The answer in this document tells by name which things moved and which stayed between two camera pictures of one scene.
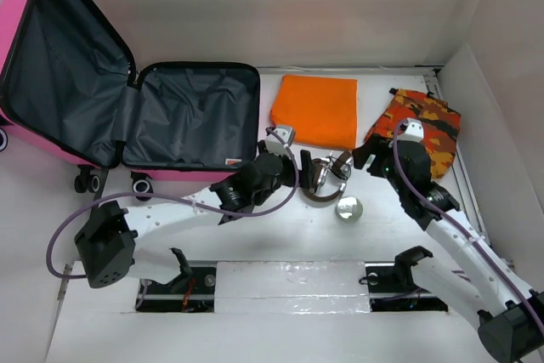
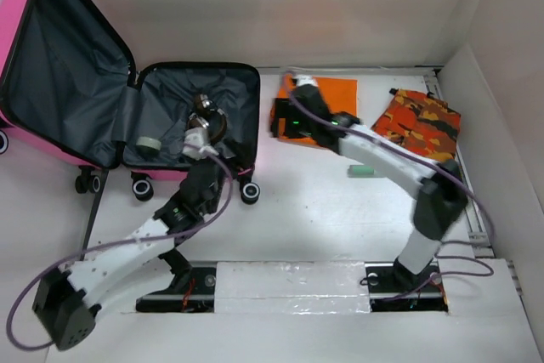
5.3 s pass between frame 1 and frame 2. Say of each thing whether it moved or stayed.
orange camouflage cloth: stayed
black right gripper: moved
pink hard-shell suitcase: stayed
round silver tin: moved
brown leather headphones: moved
